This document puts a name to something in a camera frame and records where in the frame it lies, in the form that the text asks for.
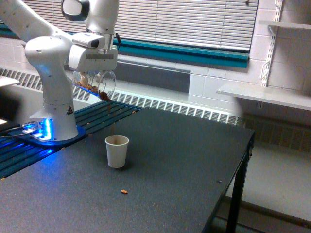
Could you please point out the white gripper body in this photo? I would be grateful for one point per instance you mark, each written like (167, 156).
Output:
(92, 52)

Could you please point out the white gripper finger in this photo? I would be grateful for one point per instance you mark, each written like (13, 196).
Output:
(84, 78)

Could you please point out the clear plastic cup with nuts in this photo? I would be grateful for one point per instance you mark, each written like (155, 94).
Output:
(101, 84)

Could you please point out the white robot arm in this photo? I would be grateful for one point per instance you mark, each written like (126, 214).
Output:
(48, 49)

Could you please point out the white paper cup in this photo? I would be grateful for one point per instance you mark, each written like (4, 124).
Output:
(116, 147)

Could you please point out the white tray at left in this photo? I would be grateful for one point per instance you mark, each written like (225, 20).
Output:
(6, 81)

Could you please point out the white baseboard radiator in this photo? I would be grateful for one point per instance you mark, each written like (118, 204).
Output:
(32, 81)

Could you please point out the white window blinds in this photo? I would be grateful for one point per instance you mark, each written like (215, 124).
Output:
(217, 24)

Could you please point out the black table leg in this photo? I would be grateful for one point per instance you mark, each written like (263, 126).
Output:
(236, 197)

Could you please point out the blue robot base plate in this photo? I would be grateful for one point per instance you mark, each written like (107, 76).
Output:
(34, 138)

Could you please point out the white shelf bracket rail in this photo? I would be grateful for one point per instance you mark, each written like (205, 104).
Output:
(273, 29)

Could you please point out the white wall shelf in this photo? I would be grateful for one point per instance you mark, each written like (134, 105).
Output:
(271, 95)
(285, 25)

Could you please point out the white upper wall shelf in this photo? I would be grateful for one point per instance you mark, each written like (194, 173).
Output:
(285, 25)

